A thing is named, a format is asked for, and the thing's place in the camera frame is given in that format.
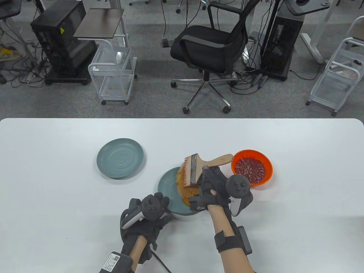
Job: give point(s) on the person's left hand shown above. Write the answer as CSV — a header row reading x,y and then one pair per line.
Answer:
x,y
140,230

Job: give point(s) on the person's right forearm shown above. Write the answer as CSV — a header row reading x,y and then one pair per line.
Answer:
x,y
233,261

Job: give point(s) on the wooden brush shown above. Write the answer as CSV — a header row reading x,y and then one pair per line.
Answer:
x,y
219,160

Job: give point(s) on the black labelled wrist camera box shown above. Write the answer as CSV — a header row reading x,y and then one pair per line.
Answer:
x,y
115,263

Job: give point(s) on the person's left forearm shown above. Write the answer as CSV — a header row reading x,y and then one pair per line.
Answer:
x,y
138,253

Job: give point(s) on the person's right hand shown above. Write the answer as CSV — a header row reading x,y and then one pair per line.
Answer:
x,y
214,184

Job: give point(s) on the brown side table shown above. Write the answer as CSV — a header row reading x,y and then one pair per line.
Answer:
x,y
99,24

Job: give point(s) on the brown bread slice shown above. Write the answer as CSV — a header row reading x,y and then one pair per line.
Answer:
x,y
187,193

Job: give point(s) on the orange plastic bowl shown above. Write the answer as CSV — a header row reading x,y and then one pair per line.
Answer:
x,y
269,170

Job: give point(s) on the white-legged grey desk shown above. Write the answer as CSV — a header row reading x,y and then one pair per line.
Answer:
x,y
311,45

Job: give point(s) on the black power adapter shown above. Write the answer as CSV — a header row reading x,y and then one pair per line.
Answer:
x,y
165,43

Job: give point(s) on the dark grey desk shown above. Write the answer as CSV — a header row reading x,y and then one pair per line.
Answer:
x,y
8,8

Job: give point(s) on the grey power strip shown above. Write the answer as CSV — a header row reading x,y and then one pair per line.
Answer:
x,y
259,80

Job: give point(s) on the teal round plate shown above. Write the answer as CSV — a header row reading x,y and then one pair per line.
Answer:
x,y
167,184
119,157

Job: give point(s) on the black round hand tracker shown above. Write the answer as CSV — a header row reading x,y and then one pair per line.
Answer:
x,y
238,184
152,207

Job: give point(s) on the black office chair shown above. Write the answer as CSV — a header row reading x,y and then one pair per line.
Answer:
x,y
204,42

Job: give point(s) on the black computer tower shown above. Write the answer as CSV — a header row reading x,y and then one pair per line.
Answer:
x,y
281,42
62,42

